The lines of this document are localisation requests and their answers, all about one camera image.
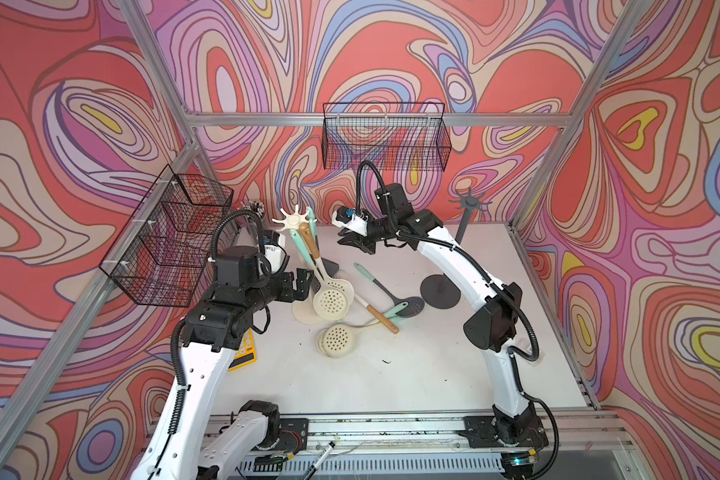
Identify cream skimmer wooden handle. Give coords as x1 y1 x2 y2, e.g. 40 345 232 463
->
299 223 354 308

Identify cream skimmer mint handle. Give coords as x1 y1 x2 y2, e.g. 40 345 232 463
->
290 230 349 321

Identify grey skimmer mint handle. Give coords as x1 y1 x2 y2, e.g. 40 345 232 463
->
305 206 341 281

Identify cream slotted spoon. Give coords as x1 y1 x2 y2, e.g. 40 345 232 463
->
354 294 400 334

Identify dark grey utensil rack stand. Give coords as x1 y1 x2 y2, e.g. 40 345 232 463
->
420 187 490 310

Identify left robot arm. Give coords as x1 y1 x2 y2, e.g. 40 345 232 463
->
131 209 314 479

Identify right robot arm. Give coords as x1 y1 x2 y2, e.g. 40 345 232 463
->
332 160 558 449

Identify cream utensil rack stand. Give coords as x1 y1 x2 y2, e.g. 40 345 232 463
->
273 206 325 326

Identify cream skimmer on table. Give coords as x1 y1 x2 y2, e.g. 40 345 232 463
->
316 321 379 359

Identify yellow calculator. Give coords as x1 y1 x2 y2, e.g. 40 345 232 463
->
228 329 257 371

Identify pen holder cup with pens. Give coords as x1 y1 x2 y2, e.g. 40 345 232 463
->
242 200 266 218

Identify black marker pen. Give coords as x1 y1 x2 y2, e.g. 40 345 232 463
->
302 441 336 480

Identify grey slotted spoon mint handle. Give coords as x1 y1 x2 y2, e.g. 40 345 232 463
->
353 262 426 319

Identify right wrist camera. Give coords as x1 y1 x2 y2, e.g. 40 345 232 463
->
331 206 368 237

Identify mint handle utensil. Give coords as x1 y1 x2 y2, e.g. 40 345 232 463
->
383 302 408 321

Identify black wire basket back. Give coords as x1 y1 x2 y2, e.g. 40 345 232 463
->
321 100 452 172

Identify black wire basket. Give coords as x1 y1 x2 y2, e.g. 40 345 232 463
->
321 100 452 172
99 166 234 307

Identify black wire basket left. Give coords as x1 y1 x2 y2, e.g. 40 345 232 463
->
99 166 234 307

